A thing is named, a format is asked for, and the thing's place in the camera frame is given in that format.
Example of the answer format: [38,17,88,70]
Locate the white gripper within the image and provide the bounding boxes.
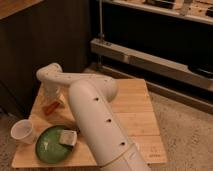
[41,82,66,108]

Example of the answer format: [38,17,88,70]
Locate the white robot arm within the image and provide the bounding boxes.
[36,63,151,171]

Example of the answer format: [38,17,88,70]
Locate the grey sponge block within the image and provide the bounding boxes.
[59,130,77,146]

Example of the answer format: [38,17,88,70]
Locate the white paper cup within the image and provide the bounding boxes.
[10,119,36,144]

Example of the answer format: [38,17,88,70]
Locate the green plate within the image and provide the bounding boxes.
[35,125,76,164]

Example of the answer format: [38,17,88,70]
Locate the metal pole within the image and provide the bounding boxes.
[99,0,104,43]

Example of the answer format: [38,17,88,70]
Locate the upper shelf with items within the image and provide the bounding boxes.
[102,0,213,26]

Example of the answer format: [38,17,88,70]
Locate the grey metal shelf rail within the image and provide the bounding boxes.
[90,39,213,114]

